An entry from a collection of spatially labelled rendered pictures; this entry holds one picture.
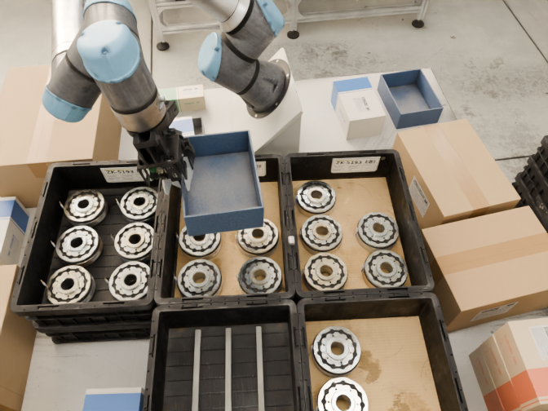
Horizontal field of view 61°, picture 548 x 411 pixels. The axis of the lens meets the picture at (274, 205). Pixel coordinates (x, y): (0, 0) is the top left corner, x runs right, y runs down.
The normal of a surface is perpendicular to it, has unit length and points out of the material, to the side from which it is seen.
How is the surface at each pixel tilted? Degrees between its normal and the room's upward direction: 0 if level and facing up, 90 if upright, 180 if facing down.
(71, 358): 0
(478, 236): 0
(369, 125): 90
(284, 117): 47
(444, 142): 0
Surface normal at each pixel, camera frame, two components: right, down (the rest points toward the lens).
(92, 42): -0.14, -0.54
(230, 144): 0.17, 0.82
